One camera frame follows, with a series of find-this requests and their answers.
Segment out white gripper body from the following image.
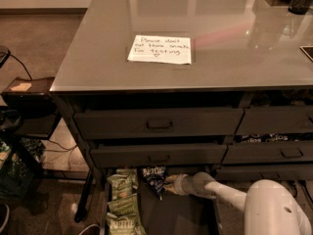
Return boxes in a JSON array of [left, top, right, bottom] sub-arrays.
[[173, 174, 196, 196]]

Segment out blue Kettle chip bag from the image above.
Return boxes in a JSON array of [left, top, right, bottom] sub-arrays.
[[142, 165, 165, 200]]

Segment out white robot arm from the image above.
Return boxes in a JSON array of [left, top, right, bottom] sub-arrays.
[[164, 172, 312, 235]]

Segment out open bottom left drawer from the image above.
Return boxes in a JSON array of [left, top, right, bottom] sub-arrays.
[[101, 166, 220, 235]]

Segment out green chip bag middle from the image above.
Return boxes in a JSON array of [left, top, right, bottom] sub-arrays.
[[108, 194, 138, 216]]

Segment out green chip bag back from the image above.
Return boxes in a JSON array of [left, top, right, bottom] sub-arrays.
[[108, 168, 139, 200]]

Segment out green Kettle chip bag front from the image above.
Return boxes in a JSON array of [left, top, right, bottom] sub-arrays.
[[106, 212, 147, 235]]

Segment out middle left drawer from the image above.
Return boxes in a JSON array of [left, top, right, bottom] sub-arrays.
[[90, 143, 227, 167]]

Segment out dark snack bags in drawer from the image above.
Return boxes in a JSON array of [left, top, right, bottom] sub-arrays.
[[235, 132, 313, 143]]

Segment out top left drawer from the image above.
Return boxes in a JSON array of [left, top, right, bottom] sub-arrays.
[[74, 108, 244, 140]]

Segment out grey cabinet counter unit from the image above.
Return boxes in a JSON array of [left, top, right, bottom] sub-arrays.
[[49, 0, 313, 235]]

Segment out top right drawer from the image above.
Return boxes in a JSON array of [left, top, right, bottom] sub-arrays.
[[237, 106, 313, 135]]

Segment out middle right drawer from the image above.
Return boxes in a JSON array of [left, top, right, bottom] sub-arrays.
[[223, 141, 313, 165]]

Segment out dark tablet on counter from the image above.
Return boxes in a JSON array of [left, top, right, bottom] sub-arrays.
[[300, 46, 313, 62]]

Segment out white handwritten paper note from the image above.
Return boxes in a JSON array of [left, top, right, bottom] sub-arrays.
[[127, 35, 192, 65]]

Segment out dark crate with snacks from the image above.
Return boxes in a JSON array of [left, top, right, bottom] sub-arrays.
[[0, 138, 45, 198]]

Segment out dark side table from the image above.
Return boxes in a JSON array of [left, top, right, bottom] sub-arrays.
[[1, 77, 61, 140]]

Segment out black mesh cup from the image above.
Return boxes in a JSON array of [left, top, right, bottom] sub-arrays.
[[288, 0, 313, 15]]

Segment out black floor cable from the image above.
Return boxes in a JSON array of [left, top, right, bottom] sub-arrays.
[[287, 179, 313, 208]]

